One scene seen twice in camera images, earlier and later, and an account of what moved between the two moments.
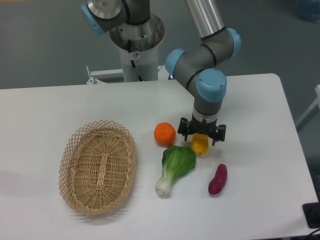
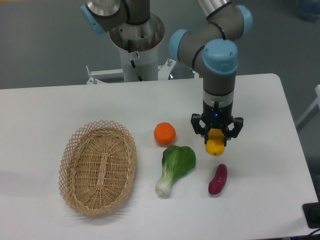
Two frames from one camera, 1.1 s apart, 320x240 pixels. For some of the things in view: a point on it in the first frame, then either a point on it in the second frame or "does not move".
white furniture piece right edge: x=317 y=102 does not move
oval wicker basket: x=97 y=167 does not move
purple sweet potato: x=216 y=185 does not move
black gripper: x=187 y=127 to x=217 y=117
